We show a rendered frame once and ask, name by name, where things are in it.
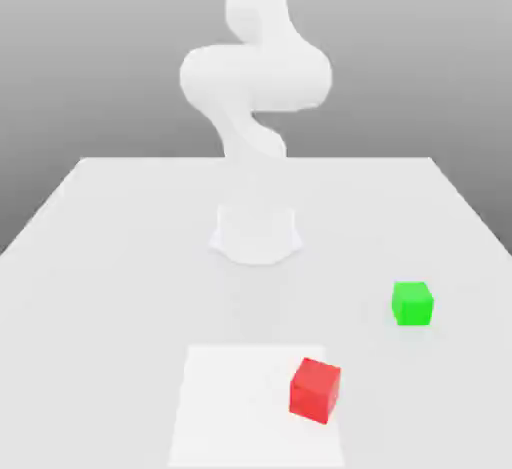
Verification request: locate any small green cube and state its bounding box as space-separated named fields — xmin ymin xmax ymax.
xmin=390 ymin=281 xmax=435 ymax=327

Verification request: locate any small red cube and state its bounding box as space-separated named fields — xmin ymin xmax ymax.
xmin=288 ymin=356 xmax=342 ymax=426

